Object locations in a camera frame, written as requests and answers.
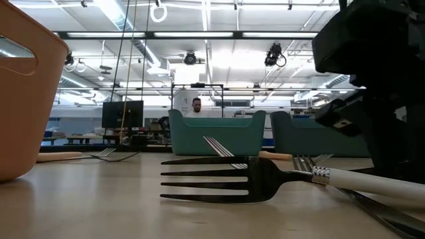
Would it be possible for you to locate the orange-handled silver fork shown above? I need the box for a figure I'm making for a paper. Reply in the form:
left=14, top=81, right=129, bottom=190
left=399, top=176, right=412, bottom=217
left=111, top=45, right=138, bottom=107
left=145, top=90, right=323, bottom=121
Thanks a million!
left=258, top=150, right=334, bottom=164
left=35, top=147, right=117, bottom=163

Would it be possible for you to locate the blue-grey plastic bin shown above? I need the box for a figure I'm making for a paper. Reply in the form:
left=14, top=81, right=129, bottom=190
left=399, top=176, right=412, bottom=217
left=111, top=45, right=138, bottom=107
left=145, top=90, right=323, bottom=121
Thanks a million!
left=269, top=111, right=371, bottom=158

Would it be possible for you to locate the white LED light bar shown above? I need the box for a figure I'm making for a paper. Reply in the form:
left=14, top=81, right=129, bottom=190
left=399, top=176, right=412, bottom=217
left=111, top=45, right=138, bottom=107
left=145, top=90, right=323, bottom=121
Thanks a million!
left=153, top=31, right=234, bottom=38
left=242, top=32, right=319, bottom=39
left=66, top=32, right=146, bottom=38

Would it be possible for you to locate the teal plastic bin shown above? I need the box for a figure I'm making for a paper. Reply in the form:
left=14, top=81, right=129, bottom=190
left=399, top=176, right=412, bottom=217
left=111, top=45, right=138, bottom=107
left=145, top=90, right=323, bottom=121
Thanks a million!
left=168, top=108, right=267, bottom=156

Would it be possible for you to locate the person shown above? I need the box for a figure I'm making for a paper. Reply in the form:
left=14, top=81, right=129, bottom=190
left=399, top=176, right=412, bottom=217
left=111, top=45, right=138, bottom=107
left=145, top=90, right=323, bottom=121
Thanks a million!
left=185, top=97, right=211, bottom=118

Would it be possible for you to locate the white banner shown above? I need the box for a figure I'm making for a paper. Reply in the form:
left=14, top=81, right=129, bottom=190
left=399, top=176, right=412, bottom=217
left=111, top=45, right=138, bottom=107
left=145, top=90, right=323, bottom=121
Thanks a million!
left=173, top=89, right=199, bottom=117

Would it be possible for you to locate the black monitor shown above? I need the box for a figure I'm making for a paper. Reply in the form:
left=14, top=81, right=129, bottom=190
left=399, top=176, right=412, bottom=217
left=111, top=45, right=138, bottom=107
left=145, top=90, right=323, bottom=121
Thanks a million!
left=101, top=100, right=145, bottom=129

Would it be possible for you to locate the background work table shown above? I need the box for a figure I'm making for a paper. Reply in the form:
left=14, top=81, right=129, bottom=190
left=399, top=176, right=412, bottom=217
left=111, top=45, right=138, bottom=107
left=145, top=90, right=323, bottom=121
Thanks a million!
left=42, top=132, right=104, bottom=146

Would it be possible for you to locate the orange plastic bin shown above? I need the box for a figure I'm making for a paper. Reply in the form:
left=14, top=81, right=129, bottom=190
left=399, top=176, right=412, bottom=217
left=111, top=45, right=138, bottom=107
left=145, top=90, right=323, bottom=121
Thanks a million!
left=0, top=0, right=70, bottom=183

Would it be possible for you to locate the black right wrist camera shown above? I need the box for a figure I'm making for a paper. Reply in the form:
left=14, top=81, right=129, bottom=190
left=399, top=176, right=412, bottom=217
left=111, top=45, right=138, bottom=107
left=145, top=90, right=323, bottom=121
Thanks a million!
left=314, top=97, right=366, bottom=138

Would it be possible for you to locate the black camera with cable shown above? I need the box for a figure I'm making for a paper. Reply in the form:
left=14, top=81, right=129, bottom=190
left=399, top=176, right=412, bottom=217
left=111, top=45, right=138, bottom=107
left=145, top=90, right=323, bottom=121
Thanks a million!
left=264, top=42, right=287, bottom=68

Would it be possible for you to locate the black overhead camera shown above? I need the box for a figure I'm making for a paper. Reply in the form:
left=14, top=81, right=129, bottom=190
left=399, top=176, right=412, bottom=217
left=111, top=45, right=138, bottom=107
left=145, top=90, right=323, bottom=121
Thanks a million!
left=183, top=50, right=198, bottom=66

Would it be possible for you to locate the black aluminium rig frame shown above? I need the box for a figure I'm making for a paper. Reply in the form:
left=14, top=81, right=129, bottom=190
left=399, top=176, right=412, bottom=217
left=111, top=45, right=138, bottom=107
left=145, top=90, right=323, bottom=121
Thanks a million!
left=39, top=31, right=319, bottom=153

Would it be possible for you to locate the white cable loop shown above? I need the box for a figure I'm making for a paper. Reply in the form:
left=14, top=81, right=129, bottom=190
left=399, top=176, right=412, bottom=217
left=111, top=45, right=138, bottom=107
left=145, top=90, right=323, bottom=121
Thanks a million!
left=149, top=2, right=168, bottom=24

